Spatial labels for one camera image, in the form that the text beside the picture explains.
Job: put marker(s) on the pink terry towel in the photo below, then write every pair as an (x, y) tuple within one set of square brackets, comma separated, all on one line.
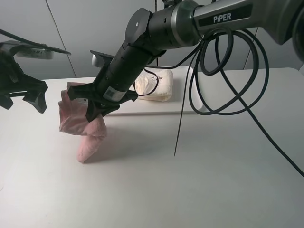
[(72, 114)]

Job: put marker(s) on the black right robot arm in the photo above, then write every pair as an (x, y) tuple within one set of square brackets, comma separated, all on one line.
[(209, 29)]

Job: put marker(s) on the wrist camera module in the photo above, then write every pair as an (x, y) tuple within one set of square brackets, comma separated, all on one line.
[(100, 59), (21, 49)]

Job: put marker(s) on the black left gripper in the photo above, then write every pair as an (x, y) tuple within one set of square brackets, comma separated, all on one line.
[(14, 82)]

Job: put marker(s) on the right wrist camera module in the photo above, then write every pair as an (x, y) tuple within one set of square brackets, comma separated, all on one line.
[(100, 59)]

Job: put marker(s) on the white terry towel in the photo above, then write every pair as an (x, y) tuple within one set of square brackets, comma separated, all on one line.
[(154, 86)]

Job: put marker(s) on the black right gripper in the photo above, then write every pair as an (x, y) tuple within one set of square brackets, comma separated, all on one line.
[(96, 103)]

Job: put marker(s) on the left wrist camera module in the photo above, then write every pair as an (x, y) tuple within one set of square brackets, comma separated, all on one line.
[(21, 49)]

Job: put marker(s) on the white rectangular plastic tray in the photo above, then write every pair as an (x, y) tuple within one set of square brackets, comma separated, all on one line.
[(178, 102)]

